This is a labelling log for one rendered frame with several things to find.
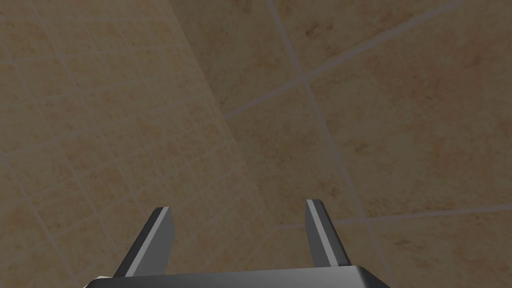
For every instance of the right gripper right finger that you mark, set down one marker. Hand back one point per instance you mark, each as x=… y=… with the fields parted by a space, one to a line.
x=324 y=240

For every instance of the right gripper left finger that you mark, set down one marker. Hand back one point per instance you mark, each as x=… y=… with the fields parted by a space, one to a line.
x=154 y=246

